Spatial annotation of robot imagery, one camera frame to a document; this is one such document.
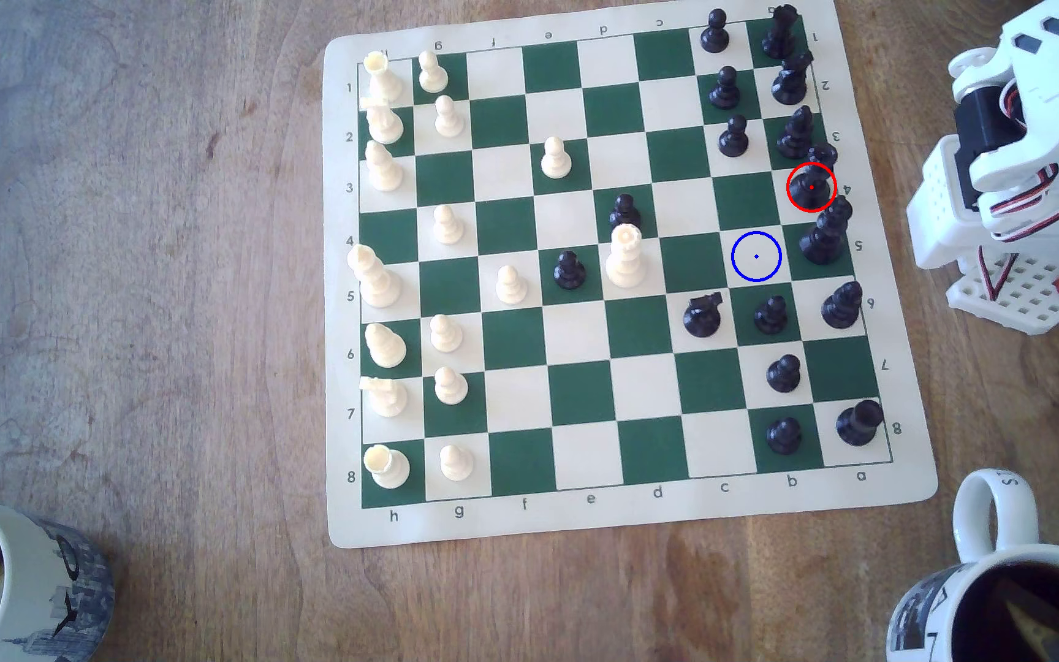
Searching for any black queen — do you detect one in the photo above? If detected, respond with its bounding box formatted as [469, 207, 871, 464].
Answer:
[789, 142, 838, 211]

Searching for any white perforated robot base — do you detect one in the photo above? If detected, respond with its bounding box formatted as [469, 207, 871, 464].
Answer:
[945, 246, 1059, 337]

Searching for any green and cream chess mat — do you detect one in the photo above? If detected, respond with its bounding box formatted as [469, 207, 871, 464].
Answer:
[322, 0, 939, 550]

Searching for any white queen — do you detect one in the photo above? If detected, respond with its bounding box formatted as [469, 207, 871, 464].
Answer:
[605, 223, 648, 289]

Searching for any white bishop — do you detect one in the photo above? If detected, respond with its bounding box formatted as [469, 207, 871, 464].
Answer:
[364, 322, 408, 370]
[363, 140, 404, 193]

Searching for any white knight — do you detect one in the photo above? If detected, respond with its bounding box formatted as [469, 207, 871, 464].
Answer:
[360, 96, 406, 145]
[360, 375, 408, 419]

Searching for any white king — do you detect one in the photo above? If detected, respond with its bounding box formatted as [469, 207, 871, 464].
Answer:
[347, 243, 402, 309]

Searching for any black knight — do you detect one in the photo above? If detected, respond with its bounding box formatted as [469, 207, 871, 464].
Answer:
[770, 50, 814, 106]
[682, 291, 726, 338]

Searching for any white rook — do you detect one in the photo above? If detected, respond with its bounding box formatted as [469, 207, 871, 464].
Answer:
[361, 50, 404, 104]
[363, 443, 411, 490]

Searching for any black king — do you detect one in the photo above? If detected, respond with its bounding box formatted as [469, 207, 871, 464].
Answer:
[800, 195, 854, 266]

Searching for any black bishop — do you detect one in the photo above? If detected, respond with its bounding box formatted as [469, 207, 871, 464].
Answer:
[821, 280, 864, 330]
[776, 105, 814, 160]

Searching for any black rook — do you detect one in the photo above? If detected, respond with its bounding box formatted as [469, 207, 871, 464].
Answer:
[761, 4, 800, 60]
[835, 399, 886, 448]

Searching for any white printed mug with tea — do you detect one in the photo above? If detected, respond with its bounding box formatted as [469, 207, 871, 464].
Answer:
[886, 469, 1059, 662]

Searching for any red servo wire bundle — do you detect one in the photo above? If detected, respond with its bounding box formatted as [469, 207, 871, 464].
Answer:
[984, 165, 1059, 242]

